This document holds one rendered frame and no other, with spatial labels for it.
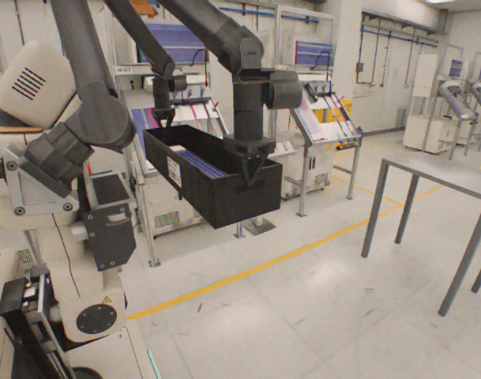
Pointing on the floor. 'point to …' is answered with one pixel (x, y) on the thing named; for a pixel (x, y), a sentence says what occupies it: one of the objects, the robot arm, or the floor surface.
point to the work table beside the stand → (420, 161)
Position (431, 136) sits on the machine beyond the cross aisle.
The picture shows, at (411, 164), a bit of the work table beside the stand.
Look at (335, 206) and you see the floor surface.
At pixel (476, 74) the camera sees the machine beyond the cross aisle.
